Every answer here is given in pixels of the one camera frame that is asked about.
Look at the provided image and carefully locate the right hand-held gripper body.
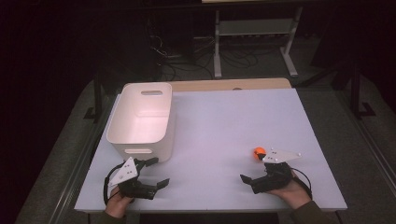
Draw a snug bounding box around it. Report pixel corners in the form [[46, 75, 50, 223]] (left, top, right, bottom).
[[250, 148, 303, 195]]

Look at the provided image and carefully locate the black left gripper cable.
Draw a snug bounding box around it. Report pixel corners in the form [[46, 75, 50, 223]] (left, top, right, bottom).
[[103, 162, 126, 206]]

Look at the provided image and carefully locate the person's right hand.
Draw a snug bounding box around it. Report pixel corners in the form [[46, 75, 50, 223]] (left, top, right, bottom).
[[266, 170, 313, 210]]

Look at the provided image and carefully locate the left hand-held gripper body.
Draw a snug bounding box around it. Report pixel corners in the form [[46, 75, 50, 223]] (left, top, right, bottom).
[[106, 157, 158, 201]]

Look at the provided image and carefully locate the orange ball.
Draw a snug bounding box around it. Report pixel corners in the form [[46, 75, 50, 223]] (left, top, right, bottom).
[[253, 147, 267, 161]]

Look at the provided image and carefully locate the metal frame rail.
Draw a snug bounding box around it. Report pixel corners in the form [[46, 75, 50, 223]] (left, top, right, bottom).
[[46, 92, 121, 224], [334, 89, 396, 200]]

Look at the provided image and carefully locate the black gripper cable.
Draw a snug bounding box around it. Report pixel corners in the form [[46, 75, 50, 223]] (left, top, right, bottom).
[[103, 162, 126, 206], [290, 167, 314, 201]]

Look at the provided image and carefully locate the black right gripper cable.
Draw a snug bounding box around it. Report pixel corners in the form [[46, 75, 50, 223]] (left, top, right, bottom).
[[290, 167, 314, 201]]

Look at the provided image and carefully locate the black metal stand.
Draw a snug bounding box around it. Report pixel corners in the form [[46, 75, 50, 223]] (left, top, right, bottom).
[[82, 60, 105, 123], [348, 60, 376, 120]]

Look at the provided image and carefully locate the person's left hand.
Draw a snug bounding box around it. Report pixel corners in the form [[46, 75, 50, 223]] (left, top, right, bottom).
[[105, 187, 135, 219]]

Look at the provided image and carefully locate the white plastic bin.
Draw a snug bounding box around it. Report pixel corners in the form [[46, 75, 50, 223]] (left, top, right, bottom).
[[106, 81, 176, 163]]

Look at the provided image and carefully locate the tangle of floor cables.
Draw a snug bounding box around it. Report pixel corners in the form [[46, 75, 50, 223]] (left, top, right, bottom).
[[148, 33, 260, 82]]

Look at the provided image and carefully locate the wooden table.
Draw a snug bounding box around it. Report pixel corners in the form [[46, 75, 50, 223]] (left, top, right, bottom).
[[169, 77, 292, 93]]

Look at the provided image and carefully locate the white metal stand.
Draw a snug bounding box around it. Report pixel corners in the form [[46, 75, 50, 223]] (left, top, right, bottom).
[[212, 6, 304, 79]]

